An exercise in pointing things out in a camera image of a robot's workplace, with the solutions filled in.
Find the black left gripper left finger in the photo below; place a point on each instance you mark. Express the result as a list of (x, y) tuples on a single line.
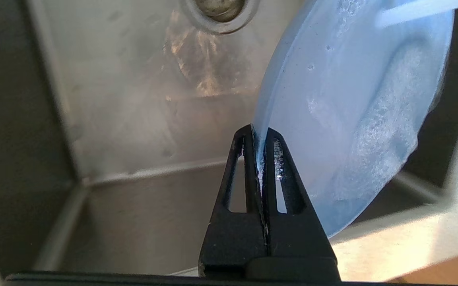
[(233, 242)]

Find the blue-grey plate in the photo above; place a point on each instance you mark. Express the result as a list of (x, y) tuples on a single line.
[(352, 99)]

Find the round metal drain strainer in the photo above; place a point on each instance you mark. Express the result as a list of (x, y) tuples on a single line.
[(219, 12)]

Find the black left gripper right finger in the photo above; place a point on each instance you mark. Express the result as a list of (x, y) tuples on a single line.
[(300, 242)]

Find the stainless steel sink basin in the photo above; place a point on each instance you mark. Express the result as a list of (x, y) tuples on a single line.
[(133, 119)]

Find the light wooden cabinet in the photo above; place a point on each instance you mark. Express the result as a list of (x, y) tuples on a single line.
[(443, 274)]

